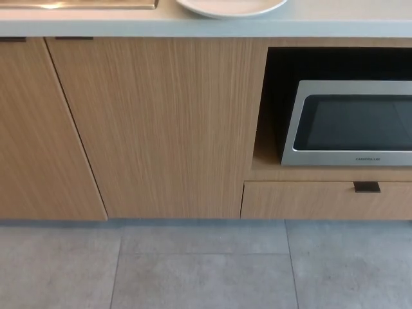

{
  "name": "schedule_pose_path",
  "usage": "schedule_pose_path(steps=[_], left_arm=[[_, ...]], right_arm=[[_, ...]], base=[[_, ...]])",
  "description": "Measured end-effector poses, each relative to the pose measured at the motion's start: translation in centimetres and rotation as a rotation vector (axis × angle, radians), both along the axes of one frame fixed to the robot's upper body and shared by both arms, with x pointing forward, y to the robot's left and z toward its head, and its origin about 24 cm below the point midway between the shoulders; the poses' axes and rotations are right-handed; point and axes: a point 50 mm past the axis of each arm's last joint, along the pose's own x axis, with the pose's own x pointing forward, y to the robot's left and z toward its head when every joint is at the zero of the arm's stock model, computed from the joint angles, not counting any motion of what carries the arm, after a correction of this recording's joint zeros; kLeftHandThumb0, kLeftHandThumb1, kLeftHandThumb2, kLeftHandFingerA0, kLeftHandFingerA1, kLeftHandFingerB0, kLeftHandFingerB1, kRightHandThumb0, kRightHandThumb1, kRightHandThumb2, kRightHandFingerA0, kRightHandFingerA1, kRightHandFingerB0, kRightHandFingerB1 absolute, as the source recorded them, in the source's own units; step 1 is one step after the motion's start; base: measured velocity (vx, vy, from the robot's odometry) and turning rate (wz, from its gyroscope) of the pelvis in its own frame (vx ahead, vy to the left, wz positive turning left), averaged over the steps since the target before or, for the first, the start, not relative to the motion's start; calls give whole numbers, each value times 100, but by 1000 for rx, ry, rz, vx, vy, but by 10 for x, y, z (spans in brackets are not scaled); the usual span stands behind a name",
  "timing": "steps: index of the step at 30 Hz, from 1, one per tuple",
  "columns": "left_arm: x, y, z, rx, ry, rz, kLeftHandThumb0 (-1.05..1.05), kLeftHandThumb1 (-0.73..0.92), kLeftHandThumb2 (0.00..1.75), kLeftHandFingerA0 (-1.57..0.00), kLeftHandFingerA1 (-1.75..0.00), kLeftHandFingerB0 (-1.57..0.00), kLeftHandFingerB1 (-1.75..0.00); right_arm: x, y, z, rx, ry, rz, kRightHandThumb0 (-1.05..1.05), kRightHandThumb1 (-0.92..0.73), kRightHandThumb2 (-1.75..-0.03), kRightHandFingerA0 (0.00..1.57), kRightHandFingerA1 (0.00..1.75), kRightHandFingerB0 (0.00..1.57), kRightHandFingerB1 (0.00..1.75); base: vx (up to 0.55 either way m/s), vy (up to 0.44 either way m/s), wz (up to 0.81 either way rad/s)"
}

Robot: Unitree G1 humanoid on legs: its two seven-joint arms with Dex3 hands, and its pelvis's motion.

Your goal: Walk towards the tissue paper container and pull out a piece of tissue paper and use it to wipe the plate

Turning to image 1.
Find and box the narrow wooden cabinet door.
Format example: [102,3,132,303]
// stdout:
[0,37,109,222]

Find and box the wooden drawer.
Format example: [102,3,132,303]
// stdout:
[240,180,412,221]

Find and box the stainless steel microwave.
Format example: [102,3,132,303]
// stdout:
[280,79,412,167]

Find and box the stainless steel sink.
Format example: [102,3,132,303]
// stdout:
[0,0,160,10]

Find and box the white ceramic plate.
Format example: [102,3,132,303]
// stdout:
[176,0,288,19]

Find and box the wide wooden cabinet door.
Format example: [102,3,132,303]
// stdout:
[44,37,268,220]

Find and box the dark drawer handle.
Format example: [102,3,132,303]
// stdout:
[353,182,381,194]

